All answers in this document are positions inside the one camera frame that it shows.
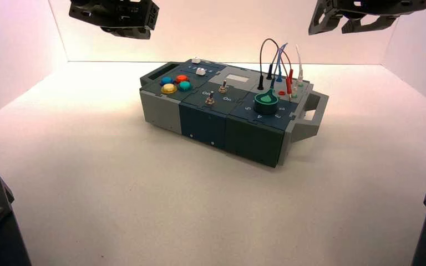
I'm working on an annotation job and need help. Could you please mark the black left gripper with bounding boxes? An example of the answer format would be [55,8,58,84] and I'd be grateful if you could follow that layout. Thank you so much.
[69,0,160,40]

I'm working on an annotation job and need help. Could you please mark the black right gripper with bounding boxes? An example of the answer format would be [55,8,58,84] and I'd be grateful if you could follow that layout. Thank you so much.
[308,0,426,36]

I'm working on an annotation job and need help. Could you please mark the green rotary knob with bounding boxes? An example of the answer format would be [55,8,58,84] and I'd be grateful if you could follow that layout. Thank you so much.
[253,89,281,115]

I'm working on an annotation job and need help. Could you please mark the modular control task box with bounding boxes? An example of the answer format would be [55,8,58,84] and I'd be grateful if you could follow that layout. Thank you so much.
[139,57,329,168]

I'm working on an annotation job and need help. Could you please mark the white banana plug cable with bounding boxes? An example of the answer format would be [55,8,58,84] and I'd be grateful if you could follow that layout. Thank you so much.
[291,44,306,91]

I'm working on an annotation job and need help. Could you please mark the blue banana plug cable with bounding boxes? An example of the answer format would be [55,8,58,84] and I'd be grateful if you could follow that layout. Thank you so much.
[269,42,289,91]

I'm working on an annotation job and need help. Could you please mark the red banana plug cable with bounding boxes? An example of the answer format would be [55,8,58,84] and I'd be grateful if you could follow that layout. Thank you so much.
[279,48,295,102]

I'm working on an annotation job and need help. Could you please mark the black banana plug cable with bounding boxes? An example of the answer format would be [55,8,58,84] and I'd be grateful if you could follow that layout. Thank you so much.
[257,38,292,91]

